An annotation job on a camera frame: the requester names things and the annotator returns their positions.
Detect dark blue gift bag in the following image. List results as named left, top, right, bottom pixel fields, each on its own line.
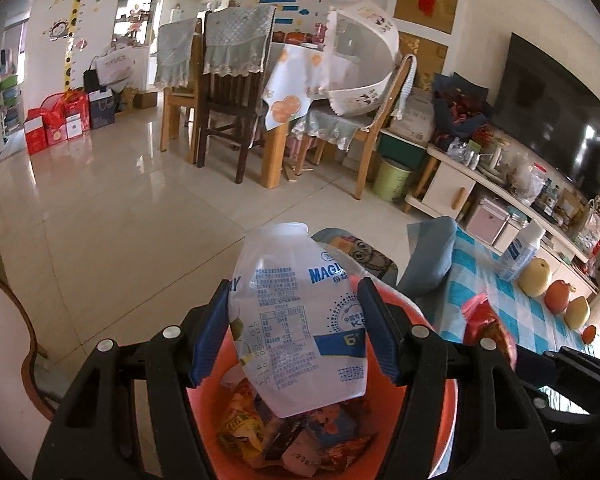
left=87, top=89, right=117, bottom=130

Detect cream television cabinet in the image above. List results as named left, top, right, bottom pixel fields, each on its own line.
left=405, top=142, right=600, bottom=306

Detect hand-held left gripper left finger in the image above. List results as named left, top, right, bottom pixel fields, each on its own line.
left=32, top=280, right=231, bottom=480

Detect green waste bin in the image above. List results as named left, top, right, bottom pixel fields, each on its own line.
left=372, top=156, right=415, bottom=204

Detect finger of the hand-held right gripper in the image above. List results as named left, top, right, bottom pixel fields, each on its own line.
left=512, top=345, right=558, bottom=392

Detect giraffe wall sticker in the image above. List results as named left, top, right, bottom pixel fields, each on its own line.
left=59, top=0, right=107, bottom=102

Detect black television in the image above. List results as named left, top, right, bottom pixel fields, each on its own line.
left=490, top=32, right=600, bottom=199

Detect red gift boxes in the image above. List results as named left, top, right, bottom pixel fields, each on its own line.
left=40, top=92, right=92, bottom=147

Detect orange plastic bin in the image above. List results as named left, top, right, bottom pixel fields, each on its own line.
left=185, top=280, right=458, bottom=480

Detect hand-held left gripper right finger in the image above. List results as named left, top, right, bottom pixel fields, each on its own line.
left=357, top=277, right=561, bottom=480

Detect pink metal case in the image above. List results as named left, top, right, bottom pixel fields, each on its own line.
left=465, top=197, right=512, bottom=247

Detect dark blue wrapped bouquet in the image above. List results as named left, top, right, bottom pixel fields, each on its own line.
left=432, top=72, right=494, bottom=137

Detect dark wooden chair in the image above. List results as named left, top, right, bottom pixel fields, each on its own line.
left=195, top=5, right=279, bottom=185

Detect red apple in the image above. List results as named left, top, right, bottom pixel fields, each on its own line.
left=545, top=280, right=574, bottom=315

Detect large red snack packet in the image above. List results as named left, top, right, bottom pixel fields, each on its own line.
left=461, top=294, right=518, bottom=367

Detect wooden chair with lace cover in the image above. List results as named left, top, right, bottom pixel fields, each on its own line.
left=290, top=54, right=419, bottom=202

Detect white gift bag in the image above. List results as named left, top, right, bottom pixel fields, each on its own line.
left=95, top=52, right=134, bottom=87

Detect white cardboard box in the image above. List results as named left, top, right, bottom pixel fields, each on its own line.
left=390, top=87, right=437, bottom=144

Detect pile of snack wrappers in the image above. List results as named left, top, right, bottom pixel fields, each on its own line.
left=217, top=375, right=376, bottom=478

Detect large yellow apple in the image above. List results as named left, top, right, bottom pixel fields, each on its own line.
left=565, top=296, right=592, bottom=331

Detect small yellow pear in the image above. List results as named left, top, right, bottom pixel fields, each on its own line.
left=519, top=257, right=552, bottom=297

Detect blue checked tablecloth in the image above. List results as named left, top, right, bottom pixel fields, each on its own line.
left=437, top=225, right=600, bottom=368

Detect blue grey cushion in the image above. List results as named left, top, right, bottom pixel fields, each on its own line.
left=397, top=216, right=457, bottom=301

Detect orange print dining tablecloth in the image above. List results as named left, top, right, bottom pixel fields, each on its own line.
left=261, top=42, right=342, bottom=132

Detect light wooden chair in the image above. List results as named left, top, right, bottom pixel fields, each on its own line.
left=155, top=17, right=204, bottom=154

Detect owl print stool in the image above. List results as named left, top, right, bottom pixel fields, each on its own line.
left=311, top=227, right=399, bottom=287

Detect white mesh food cover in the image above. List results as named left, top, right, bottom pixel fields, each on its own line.
left=325, top=0, right=402, bottom=117

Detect upright white plastic bottle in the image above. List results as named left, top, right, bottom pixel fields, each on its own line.
left=497, top=219, right=546, bottom=282

